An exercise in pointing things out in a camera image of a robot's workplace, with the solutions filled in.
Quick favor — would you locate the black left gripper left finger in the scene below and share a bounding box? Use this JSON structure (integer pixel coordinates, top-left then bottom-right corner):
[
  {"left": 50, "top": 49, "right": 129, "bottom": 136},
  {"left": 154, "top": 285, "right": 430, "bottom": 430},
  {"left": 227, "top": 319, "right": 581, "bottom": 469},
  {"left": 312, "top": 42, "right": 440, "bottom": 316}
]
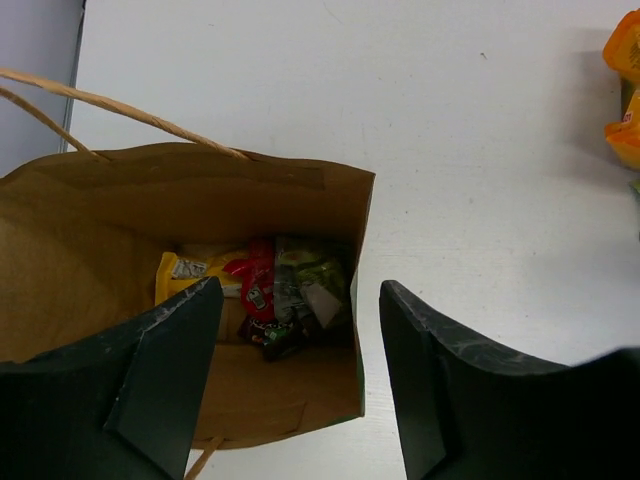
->
[{"left": 1, "top": 277, "right": 223, "bottom": 479}]

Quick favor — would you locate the brown chocolate bar wrapper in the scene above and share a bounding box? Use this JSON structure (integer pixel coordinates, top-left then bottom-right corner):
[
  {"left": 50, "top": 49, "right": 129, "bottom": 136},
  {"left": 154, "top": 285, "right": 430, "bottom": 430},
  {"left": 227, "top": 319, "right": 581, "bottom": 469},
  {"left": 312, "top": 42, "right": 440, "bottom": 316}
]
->
[{"left": 238, "top": 314, "right": 324, "bottom": 362}]

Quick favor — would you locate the orange snack bag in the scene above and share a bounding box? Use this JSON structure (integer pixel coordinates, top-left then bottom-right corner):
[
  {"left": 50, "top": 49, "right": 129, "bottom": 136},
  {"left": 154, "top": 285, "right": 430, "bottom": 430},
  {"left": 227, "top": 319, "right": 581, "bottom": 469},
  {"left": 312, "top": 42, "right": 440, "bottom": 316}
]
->
[{"left": 602, "top": 9, "right": 639, "bottom": 171}]

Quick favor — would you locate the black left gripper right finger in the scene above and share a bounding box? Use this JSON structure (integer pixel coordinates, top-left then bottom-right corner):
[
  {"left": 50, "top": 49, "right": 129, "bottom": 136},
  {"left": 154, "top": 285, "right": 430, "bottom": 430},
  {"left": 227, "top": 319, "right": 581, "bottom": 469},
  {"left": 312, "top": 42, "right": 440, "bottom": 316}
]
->
[{"left": 379, "top": 280, "right": 639, "bottom": 479}]

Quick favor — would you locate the yellow snack packet in bag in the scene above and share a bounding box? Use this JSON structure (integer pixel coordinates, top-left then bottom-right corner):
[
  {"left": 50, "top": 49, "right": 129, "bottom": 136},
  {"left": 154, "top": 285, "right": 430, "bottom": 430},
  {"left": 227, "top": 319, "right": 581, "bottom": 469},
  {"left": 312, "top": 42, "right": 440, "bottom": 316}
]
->
[{"left": 154, "top": 248, "right": 249, "bottom": 305}]

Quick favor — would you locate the green candy packet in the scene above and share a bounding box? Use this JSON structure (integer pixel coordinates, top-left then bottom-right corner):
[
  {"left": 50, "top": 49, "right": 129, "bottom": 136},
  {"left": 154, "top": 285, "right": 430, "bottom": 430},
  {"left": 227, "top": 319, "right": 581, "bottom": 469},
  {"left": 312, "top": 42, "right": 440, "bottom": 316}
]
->
[
  {"left": 274, "top": 236, "right": 351, "bottom": 330},
  {"left": 630, "top": 179, "right": 640, "bottom": 201}
]

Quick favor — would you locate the pink candy packet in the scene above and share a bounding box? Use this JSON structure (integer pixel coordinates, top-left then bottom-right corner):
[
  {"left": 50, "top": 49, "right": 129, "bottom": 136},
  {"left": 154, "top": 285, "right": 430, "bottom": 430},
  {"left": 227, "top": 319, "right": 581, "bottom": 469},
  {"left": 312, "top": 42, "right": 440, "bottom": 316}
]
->
[{"left": 223, "top": 238, "right": 275, "bottom": 323}]

